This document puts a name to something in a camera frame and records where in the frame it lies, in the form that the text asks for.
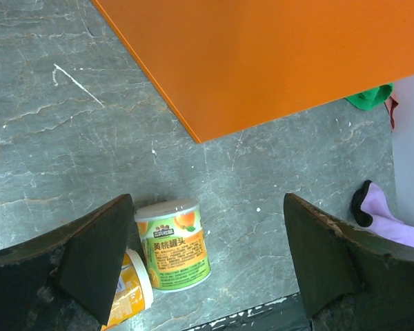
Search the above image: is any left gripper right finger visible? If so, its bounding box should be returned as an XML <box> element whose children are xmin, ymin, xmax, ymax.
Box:
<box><xmin>284</xmin><ymin>193</ymin><xmax>414</xmax><ymax>330</ymax></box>

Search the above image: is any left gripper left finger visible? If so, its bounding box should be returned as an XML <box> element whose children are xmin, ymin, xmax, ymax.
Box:
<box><xmin>0</xmin><ymin>194</ymin><xmax>133</xmax><ymax>330</ymax></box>

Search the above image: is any orange label small jar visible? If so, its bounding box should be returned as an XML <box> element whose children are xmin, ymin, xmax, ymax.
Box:
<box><xmin>101</xmin><ymin>248</ymin><xmax>154</xmax><ymax>330</ymax></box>

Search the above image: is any green label noodle cup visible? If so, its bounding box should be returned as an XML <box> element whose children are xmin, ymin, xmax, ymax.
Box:
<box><xmin>134</xmin><ymin>199</ymin><xmax>211</xmax><ymax>292</ymax></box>

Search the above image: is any purple cloth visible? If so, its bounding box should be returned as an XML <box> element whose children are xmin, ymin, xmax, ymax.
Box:
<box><xmin>350</xmin><ymin>180</ymin><xmax>414</xmax><ymax>248</ymax></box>

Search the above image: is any green cloth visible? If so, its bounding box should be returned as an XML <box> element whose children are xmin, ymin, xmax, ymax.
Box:
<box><xmin>346</xmin><ymin>83</ymin><xmax>394</xmax><ymax>111</ymax></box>

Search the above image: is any red pink cloth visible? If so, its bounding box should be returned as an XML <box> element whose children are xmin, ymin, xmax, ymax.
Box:
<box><xmin>384</xmin><ymin>92</ymin><xmax>400</xmax><ymax>130</ymax></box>

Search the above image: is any orange wooden box cabinet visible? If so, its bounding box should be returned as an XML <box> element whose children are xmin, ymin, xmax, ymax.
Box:
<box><xmin>95</xmin><ymin>1</ymin><xmax>414</xmax><ymax>143</ymax></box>

